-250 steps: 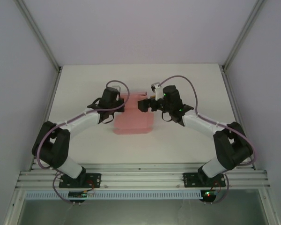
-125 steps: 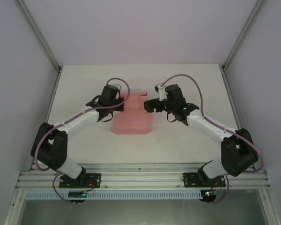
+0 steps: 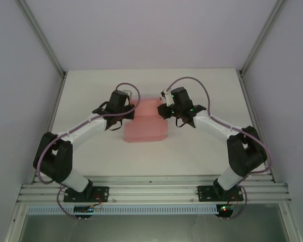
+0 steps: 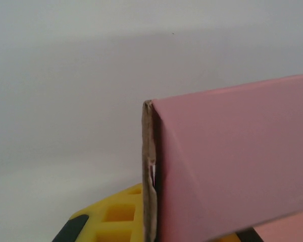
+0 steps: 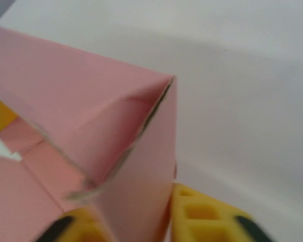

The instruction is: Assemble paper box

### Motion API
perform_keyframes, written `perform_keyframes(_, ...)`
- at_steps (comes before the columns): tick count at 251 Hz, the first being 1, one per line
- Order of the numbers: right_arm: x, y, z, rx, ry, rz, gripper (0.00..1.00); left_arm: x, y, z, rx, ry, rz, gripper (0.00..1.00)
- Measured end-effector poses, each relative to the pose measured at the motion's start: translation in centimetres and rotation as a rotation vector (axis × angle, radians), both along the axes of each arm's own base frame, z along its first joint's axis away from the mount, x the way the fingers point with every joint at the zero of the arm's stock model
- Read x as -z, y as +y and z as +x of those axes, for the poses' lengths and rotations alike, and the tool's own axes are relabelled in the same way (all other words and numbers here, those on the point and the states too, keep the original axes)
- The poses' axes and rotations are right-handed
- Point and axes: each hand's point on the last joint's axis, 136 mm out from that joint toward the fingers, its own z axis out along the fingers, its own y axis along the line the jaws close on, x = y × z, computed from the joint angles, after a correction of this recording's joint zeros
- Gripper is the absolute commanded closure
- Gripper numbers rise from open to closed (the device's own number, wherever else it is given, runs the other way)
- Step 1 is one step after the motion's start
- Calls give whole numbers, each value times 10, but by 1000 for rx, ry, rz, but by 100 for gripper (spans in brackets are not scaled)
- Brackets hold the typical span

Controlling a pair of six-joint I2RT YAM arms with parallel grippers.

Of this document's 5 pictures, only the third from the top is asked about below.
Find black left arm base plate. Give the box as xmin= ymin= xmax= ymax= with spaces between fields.
xmin=63 ymin=186 xmax=110 ymax=203

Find pink paper box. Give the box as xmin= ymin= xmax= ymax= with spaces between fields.
xmin=123 ymin=97 xmax=169 ymax=144

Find black right gripper wire loop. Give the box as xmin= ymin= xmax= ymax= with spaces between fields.
xmin=175 ymin=117 xmax=190 ymax=127

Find slim aluminium rail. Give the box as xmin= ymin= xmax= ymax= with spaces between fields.
xmin=30 ymin=174 xmax=275 ymax=185

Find black gripper wire loop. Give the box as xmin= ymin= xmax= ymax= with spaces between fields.
xmin=108 ymin=120 xmax=124 ymax=132
xmin=175 ymin=117 xmax=190 ymax=127

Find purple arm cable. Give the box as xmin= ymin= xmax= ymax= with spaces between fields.
xmin=37 ymin=82 xmax=141 ymax=220
xmin=164 ymin=76 xmax=273 ymax=221

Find aluminium lower frame leg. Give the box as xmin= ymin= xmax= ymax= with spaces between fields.
xmin=4 ymin=203 xmax=28 ymax=242
xmin=277 ymin=201 xmax=300 ymax=242

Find black left gripper wire loop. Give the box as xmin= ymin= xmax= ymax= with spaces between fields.
xmin=108 ymin=120 xmax=124 ymax=132

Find slotted pale cable duct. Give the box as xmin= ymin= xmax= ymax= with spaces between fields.
xmin=27 ymin=204 xmax=218 ymax=215

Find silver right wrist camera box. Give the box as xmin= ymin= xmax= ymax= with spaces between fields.
xmin=160 ymin=88 xmax=173 ymax=107

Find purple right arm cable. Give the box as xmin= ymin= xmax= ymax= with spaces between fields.
xmin=164 ymin=76 xmax=273 ymax=221

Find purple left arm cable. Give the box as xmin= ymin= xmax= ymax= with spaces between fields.
xmin=37 ymin=82 xmax=141 ymax=220

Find wide grooved aluminium rail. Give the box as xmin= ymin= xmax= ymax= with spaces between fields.
xmin=17 ymin=183 xmax=291 ymax=203

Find aluminium table side rail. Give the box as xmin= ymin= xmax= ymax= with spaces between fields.
xmin=44 ymin=71 xmax=68 ymax=137
xmin=238 ymin=70 xmax=276 ymax=182

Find aluminium frame post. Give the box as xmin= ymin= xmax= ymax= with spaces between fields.
xmin=238 ymin=0 xmax=288 ymax=79
xmin=15 ymin=0 xmax=68 ymax=79

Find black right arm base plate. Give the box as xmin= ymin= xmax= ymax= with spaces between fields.
xmin=197 ymin=186 xmax=244 ymax=203

